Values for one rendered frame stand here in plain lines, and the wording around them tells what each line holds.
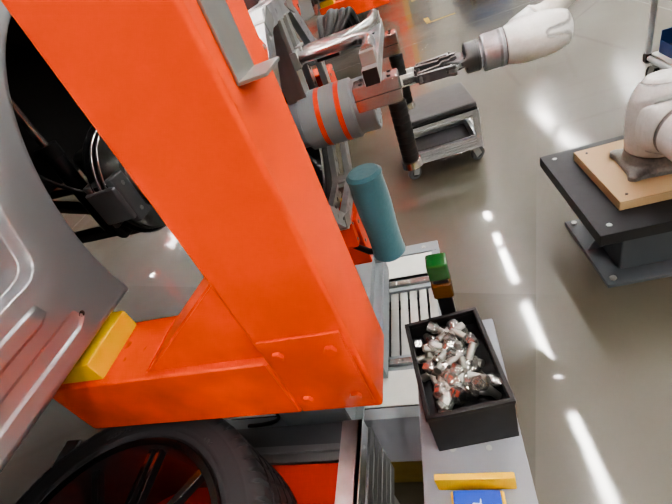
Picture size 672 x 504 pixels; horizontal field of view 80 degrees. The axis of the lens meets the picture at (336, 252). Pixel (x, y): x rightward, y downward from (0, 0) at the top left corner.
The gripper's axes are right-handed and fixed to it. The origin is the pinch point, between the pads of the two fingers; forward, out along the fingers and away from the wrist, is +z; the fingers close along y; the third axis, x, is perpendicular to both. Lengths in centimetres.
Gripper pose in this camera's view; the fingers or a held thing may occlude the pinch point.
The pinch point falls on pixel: (401, 79)
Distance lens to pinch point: 119.9
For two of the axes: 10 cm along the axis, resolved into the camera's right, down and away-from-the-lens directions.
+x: -3.3, -7.4, -5.8
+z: -9.4, 1.9, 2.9
